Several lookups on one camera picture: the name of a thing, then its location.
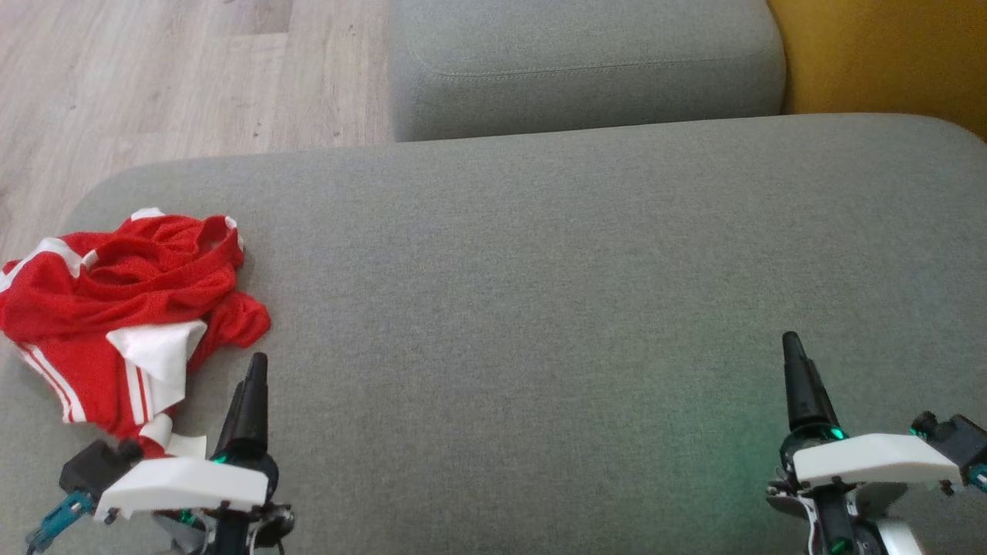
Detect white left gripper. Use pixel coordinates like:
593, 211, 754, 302
94, 353, 280, 519

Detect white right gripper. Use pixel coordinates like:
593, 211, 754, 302
779, 331, 965, 488

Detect red shorts with white stripes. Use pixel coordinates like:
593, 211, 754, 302
12, 291, 272, 461

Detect red shorts white waistband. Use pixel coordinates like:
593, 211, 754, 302
0, 207, 246, 344

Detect large grey sofa seat cushion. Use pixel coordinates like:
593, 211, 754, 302
0, 114, 987, 555

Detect teal left camera cable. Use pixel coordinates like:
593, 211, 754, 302
25, 492, 97, 554

